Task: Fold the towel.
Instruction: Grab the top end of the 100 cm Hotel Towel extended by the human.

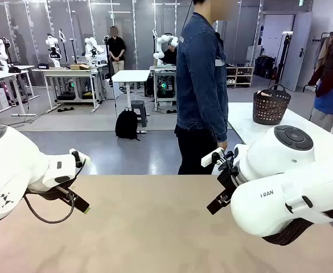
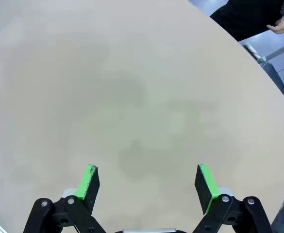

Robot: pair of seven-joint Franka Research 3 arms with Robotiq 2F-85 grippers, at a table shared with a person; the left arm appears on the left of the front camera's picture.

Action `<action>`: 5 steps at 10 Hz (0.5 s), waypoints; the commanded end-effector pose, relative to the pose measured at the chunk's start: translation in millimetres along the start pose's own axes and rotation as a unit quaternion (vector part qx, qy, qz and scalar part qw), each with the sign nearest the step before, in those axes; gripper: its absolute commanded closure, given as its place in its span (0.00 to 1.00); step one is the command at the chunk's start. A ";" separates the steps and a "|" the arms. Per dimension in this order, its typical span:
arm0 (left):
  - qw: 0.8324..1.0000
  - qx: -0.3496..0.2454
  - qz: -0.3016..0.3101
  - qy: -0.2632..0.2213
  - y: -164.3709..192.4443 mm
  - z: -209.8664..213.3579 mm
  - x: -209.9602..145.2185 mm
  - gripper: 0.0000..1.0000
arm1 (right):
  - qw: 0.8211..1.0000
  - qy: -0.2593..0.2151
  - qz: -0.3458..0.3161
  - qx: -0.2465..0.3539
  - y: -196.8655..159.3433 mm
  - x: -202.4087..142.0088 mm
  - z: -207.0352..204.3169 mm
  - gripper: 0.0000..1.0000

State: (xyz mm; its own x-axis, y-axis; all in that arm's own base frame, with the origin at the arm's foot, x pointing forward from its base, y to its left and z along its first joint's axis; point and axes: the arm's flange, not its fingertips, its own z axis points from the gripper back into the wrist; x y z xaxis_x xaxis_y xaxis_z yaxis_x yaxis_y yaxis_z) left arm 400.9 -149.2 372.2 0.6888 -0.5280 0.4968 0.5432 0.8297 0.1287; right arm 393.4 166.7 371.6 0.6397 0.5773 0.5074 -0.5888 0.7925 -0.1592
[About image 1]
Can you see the person's right hand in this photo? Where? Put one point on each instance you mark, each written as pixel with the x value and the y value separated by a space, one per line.
pixel 223 145

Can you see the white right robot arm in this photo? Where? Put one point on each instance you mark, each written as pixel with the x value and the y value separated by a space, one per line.
pixel 283 159

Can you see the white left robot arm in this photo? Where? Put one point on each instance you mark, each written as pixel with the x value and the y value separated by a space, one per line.
pixel 12 165

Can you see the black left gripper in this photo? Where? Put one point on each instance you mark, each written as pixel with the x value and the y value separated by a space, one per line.
pixel 49 193

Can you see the small white desk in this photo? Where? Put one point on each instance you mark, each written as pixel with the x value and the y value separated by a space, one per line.
pixel 130 76

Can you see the person's right denim forearm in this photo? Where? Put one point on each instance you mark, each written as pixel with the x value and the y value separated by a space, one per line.
pixel 218 125

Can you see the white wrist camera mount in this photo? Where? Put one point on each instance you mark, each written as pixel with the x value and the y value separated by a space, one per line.
pixel 82 159
pixel 209 159

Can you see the standing person in black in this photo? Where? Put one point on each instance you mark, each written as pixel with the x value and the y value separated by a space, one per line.
pixel 115 48

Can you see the dark grey perforated basket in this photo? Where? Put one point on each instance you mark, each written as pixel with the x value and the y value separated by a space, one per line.
pixel 270 109

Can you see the black tripod stand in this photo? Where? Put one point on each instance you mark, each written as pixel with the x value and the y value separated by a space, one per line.
pixel 283 57

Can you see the white door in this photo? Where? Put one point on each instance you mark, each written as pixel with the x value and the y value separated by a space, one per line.
pixel 295 51

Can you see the seated person in black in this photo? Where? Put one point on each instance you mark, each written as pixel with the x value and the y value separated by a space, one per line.
pixel 170 55

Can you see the black backpack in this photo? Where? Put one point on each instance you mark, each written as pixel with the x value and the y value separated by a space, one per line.
pixel 126 125

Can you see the flat cardboard box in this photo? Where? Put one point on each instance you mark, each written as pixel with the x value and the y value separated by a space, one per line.
pixel 80 67

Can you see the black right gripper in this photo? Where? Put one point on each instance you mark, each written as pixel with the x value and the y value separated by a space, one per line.
pixel 229 176

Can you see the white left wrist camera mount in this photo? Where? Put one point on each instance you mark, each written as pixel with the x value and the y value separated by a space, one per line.
pixel 82 159

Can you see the clothes rack with garments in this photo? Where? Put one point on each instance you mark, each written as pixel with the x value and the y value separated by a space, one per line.
pixel 332 71

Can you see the black suitcase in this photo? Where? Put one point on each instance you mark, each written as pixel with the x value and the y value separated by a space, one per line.
pixel 264 66

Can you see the computer with green light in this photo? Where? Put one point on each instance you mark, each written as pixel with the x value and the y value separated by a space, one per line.
pixel 165 85

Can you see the grey plastic stool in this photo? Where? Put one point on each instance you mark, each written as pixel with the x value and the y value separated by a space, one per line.
pixel 140 112

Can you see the wooden shoe shelf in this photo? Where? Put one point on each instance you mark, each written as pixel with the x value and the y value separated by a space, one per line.
pixel 239 76

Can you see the person in denim jacket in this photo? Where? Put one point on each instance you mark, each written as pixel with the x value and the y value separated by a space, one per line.
pixel 197 85

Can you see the white workbench with frame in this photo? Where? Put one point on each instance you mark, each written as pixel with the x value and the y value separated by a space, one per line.
pixel 69 72
pixel 9 75

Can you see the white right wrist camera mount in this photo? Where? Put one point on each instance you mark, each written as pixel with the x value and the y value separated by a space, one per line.
pixel 209 159

